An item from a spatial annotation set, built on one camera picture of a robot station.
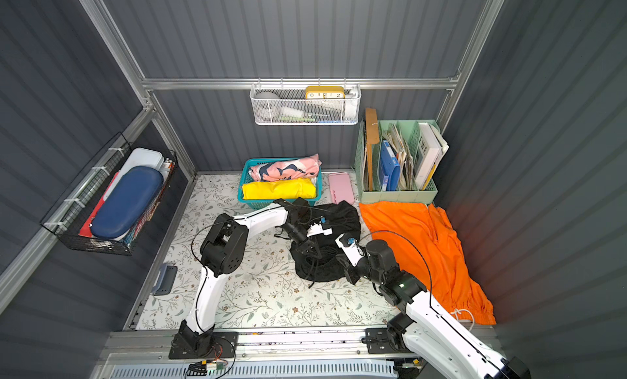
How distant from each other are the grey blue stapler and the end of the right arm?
63cm

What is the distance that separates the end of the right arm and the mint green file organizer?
1.29ft

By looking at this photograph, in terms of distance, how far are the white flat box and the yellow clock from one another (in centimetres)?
55

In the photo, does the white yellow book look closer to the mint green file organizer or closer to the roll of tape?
the mint green file organizer

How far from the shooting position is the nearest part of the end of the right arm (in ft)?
1.85

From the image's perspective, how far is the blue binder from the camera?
97 cm

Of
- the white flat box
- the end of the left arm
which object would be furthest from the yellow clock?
the white flat box

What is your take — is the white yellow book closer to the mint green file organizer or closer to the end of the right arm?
the mint green file organizer

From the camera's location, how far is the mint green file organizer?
3.20 feet

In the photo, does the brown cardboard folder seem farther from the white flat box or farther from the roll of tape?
the white flat box

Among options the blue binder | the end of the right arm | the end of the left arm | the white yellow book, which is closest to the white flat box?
the end of the left arm
